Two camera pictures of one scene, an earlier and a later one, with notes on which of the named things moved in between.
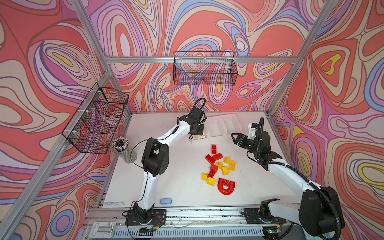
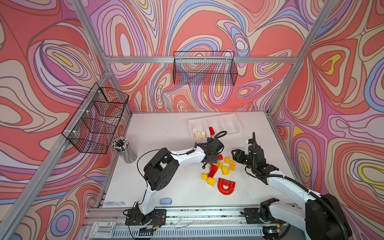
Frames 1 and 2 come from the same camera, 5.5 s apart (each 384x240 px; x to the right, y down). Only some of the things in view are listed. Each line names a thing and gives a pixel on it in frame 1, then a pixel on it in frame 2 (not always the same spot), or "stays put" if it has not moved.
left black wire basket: (94, 121) stays put
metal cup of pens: (121, 145) stays put
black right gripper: (241, 136) to (239, 154)
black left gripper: (201, 131) to (216, 159)
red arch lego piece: (221, 182) stays put
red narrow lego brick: (213, 170) stays put
